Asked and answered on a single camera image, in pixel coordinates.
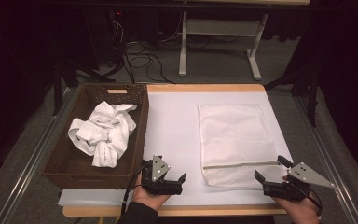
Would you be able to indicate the white towel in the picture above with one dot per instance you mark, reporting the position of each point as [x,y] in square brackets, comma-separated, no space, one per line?
[233,137]

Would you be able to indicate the white table sheet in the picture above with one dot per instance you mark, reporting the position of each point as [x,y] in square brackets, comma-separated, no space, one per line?
[171,130]

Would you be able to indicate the white metal frame desk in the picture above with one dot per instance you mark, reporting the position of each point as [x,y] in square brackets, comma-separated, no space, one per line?
[220,27]

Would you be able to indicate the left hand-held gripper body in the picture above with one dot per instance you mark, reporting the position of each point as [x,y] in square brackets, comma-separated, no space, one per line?
[155,186]

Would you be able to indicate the dark computer tower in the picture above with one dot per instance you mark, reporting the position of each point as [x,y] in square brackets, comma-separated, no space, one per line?
[105,37]

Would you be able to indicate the white shirt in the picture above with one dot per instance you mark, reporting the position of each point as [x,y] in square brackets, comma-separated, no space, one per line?
[105,133]

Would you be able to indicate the brown wicker basket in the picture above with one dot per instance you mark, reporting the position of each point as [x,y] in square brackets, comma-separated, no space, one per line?
[74,169]

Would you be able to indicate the metal floor rail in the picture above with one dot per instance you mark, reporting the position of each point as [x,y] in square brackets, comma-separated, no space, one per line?
[28,169]
[326,161]

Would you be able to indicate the person's right hand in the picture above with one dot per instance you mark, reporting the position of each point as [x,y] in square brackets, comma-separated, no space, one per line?
[304,211]

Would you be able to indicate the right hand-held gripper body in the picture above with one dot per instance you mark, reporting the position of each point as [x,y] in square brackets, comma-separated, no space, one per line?
[304,175]

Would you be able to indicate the black metal stand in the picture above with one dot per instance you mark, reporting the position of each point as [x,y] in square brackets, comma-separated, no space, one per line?
[313,93]
[57,90]

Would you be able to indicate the person's left hand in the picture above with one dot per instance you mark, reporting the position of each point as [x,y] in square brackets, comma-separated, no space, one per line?
[146,199]

